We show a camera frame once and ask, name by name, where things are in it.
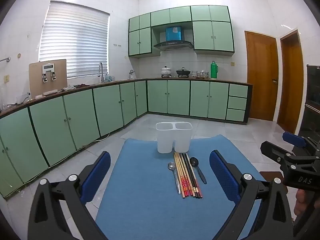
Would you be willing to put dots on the brown board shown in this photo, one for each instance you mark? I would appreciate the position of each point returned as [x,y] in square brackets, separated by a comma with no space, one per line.
[35,80]

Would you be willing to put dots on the white two-compartment utensil holder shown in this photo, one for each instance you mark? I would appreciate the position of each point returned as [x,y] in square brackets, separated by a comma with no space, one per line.
[165,140]

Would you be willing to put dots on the silver metal spoon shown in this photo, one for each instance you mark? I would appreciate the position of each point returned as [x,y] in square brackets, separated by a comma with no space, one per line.
[171,165]

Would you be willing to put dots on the steel kitchen faucet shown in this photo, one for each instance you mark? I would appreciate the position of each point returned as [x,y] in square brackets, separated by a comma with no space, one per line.
[102,77]

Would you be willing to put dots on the white lidded pot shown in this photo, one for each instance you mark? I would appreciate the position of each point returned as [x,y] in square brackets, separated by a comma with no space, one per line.
[165,71]

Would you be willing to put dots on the blue table mat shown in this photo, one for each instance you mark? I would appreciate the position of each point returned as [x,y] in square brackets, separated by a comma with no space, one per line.
[140,180]

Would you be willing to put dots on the green base cabinets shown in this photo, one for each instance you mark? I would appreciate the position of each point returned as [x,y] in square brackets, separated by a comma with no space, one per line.
[50,127]

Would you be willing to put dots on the white window blind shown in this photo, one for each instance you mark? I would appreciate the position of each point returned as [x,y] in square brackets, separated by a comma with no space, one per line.
[75,37]

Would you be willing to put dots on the brown wooden door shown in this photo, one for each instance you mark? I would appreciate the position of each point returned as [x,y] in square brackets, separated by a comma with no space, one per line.
[291,85]
[261,75]

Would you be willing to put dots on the plastic bottles by faucet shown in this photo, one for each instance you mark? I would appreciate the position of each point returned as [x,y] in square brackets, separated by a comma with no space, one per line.
[109,78]

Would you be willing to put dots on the person's right hand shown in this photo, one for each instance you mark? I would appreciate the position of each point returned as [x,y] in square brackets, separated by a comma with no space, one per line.
[300,202]

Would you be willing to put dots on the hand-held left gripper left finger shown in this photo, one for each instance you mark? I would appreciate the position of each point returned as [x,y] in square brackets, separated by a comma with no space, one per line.
[97,175]

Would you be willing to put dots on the cluster of bowls and jars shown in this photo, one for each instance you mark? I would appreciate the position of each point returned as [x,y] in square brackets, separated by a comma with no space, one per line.
[200,75]

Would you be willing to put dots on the green thermos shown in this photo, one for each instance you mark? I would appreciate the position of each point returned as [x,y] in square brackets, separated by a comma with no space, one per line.
[214,71]

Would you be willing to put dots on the green wall cabinets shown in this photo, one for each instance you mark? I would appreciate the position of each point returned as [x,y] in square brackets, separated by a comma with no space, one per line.
[215,35]

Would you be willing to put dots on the black spoon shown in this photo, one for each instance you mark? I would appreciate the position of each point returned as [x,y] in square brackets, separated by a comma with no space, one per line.
[193,161]

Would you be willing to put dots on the wall socket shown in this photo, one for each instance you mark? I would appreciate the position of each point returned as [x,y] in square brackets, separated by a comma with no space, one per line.
[6,78]

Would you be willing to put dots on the range hood blue chimney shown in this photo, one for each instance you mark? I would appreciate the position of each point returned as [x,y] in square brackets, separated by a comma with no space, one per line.
[173,33]

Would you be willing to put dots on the black glass cabinet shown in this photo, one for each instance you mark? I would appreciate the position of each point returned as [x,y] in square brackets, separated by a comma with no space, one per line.
[311,100]

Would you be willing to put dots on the white cloth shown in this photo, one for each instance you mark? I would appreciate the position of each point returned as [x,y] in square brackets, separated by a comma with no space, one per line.
[68,88]

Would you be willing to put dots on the row of chopsticks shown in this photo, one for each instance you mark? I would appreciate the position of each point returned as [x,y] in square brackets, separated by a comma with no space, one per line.
[183,177]

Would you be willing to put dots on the white device on board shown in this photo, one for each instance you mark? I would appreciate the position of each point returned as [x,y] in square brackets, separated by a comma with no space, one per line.
[48,67]

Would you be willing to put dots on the dark red cloth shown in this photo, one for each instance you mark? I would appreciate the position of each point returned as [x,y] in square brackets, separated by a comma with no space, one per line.
[82,85]

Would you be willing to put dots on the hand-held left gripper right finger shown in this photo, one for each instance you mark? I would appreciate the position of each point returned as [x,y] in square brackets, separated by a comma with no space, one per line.
[222,175]

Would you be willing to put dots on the black wok with lid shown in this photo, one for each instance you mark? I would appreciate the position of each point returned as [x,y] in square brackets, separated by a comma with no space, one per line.
[183,73]

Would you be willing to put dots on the dark wooden countertop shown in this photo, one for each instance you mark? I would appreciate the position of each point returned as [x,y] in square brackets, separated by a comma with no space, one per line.
[200,80]

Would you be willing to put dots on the metal towel bar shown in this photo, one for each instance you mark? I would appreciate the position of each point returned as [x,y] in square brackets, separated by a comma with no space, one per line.
[7,59]

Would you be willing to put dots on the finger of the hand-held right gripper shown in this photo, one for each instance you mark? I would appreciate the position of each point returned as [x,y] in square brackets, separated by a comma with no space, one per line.
[295,138]
[272,150]

